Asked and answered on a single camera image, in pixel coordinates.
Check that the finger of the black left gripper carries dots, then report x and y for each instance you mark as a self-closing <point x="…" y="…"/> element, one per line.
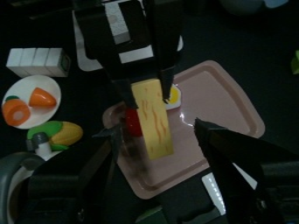
<point x="98" y="43"/>
<point x="165" y="43"/>

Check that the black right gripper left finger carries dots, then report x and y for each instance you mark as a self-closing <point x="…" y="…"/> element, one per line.
<point x="107" y="163"/>

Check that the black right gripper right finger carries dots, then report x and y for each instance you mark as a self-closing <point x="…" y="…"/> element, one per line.
<point x="233" y="157"/>

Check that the yellow egg block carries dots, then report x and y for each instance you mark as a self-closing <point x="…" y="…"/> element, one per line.
<point x="155" y="122"/>

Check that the white rice block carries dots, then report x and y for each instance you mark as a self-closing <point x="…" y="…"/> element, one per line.
<point x="116" y="23"/>

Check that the white toy knife block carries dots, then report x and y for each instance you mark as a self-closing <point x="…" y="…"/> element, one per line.
<point x="212" y="189"/>

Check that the white segmented block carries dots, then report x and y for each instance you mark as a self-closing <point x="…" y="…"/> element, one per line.
<point x="34" y="61"/>

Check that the toy fried egg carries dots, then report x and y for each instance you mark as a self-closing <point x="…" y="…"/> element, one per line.
<point x="175" y="97"/>

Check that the white flat board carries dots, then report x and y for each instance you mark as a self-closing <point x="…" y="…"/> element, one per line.
<point x="86" y="64"/>

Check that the green and orange toy cup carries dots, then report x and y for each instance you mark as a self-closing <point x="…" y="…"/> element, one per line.
<point x="65" y="134"/>

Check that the red toy tomato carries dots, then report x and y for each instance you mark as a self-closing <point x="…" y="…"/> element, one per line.
<point x="132" y="124"/>

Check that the pink plastic tray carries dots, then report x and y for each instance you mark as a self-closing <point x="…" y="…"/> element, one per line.
<point x="217" y="105"/>

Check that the grey round object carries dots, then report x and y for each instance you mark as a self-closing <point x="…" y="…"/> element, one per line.
<point x="240" y="5"/>

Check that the white round plate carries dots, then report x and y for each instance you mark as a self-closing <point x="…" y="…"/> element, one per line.
<point x="24" y="84"/>

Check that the orange carrot tip piece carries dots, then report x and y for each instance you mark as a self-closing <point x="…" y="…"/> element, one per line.
<point x="40" y="99"/>

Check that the orange carrot piece green top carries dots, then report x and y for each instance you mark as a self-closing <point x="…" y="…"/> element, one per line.
<point x="14" y="112"/>

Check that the light blue object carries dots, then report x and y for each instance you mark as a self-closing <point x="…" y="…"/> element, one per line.
<point x="276" y="2"/>

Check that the green toy piece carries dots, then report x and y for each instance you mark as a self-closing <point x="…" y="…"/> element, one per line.
<point x="295" y="62"/>

